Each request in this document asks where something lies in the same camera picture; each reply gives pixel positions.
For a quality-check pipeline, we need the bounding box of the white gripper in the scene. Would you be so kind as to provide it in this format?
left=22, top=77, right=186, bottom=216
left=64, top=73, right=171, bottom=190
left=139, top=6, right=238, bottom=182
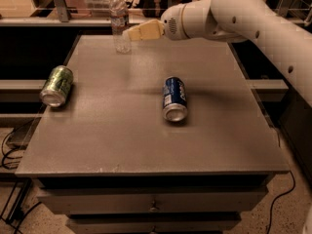
left=122, top=4, right=189, bottom=42

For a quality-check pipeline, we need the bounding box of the clear plastic water bottle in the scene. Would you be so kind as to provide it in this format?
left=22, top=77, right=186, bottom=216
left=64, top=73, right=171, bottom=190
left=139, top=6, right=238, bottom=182
left=109, top=0, right=131, bottom=54

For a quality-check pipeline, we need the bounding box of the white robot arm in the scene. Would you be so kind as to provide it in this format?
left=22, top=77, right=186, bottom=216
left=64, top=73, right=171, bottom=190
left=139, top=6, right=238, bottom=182
left=122, top=0, right=312, bottom=106

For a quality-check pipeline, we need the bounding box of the blue soda can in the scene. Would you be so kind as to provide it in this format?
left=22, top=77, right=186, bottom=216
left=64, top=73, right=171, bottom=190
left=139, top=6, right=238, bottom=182
left=163, top=77, right=188, bottom=122

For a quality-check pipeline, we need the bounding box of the green soda can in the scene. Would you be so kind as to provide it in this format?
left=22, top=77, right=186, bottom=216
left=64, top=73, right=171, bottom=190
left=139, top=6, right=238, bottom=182
left=39, top=65, right=73, bottom=107

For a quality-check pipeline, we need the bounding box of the grey drawer cabinet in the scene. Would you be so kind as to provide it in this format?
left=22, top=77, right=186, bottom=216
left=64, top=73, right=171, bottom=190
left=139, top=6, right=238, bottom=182
left=18, top=35, right=289, bottom=234

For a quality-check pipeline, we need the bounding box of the grey metal shelf rail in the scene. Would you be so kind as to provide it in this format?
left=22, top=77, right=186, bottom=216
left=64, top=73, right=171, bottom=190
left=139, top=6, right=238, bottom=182
left=0, top=0, right=312, bottom=28

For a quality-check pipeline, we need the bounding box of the black cables left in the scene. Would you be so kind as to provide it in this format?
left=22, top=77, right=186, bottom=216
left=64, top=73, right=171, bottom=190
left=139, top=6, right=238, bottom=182
left=0, top=119, right=35, bottom=171

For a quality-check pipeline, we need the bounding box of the black wire floor stand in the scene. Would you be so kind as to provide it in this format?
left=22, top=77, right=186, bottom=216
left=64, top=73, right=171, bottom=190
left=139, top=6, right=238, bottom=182
left=0, top=177, right=42, bottom=234

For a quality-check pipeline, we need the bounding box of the black floor cable right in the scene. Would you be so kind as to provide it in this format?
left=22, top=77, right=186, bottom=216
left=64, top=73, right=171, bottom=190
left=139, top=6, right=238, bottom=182
left=265, top=138, right=296, bottom=234

